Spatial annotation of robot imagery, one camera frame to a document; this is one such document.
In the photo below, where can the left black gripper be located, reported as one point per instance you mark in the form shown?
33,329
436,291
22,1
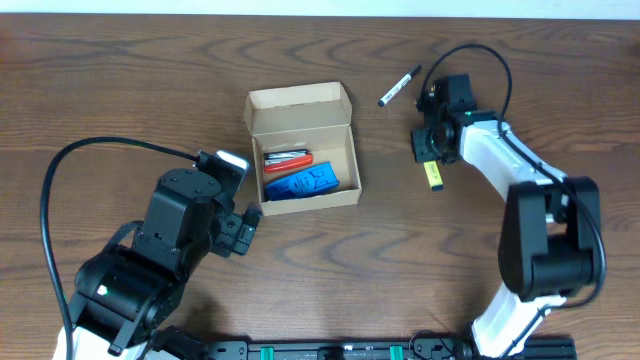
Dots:
235,232

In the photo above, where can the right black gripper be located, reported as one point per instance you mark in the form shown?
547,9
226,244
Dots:
427,143

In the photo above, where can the yellow highlighter pen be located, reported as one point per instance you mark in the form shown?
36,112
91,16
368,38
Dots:
433,176

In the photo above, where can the black capped white marker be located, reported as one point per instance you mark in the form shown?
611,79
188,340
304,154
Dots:
395,89

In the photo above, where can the red and black utility knife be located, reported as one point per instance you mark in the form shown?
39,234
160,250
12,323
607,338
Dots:
287,160

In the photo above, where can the blue plastic case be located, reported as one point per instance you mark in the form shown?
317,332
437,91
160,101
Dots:
309,182

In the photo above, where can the brown cardboard box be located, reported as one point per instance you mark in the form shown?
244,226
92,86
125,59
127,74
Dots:
316,118

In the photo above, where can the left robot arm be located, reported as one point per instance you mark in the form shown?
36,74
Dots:
124,293

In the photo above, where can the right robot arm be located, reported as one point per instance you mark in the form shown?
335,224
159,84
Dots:
550,245

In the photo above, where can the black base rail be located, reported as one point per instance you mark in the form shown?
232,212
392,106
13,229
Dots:
428,348

